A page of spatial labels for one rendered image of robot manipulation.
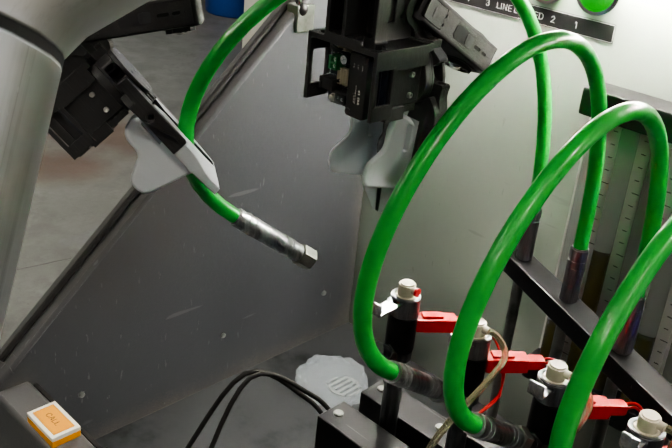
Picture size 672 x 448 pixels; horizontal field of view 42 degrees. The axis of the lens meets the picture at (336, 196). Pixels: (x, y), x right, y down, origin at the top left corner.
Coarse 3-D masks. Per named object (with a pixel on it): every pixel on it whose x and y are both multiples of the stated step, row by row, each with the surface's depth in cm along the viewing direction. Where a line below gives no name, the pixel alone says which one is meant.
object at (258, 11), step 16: (272, 0) 71; (512, 0) 80; (240, 16) 71; (256, 16) 71; (528, 16) 81; (240, 32) 71; (528, 32) 82; (224, 48) 71; (208, 64) 71; (544, 64) 84; (192, 80) 72; (208, 80) 72; (544, 80) 85; (192, 96) 72; (544, 96) 86; (192, 112) 72; (544, 112) 86; (192, 128) 73; (544, 128) 87; (544, 144) 88; (544, 160) 89; (192, 176) 75; (208, 192) 76; (224, 208) 77
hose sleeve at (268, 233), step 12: (240, 216) 78; (252, 216) 79; (240, 228) 79; (252, 228) 79; (264, 228) 79; (264, 240) 80; (276, 240) 80; (288, 240) 81; (288, 252) 81; (300, 252) 82
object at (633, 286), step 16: (656, 240) 53; (640, 256) 53; (656, 256) 52; (640, 272) 52; (656, 272) 52; (624, 288) 52; (640, 288) 52; (608, 304) 52; (624, 304) 51; (608, 320) 51; (624, 320) 51; (592, 336) 51; (608, 336) 51; (592, 352) 51; (608, 352) 51; (576, 368) 52; (592, 368) 51; (576, 384) 51; (592, 384) 51; (576, 400) 51; (560, 416) 52; (576, 416) 51; (560, 432) 52
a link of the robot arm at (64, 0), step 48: (0, 0) 11; (48, 0) 12; (96, 0) 13; (144, 0) 15; (0, 48) 12; (48, 48) 13; (0, 96) 12; (48, 96) 13; (0, 144) 12; (0, 192) 12; (0, 240) 12; (0, 288) 13; (0, 336) 14
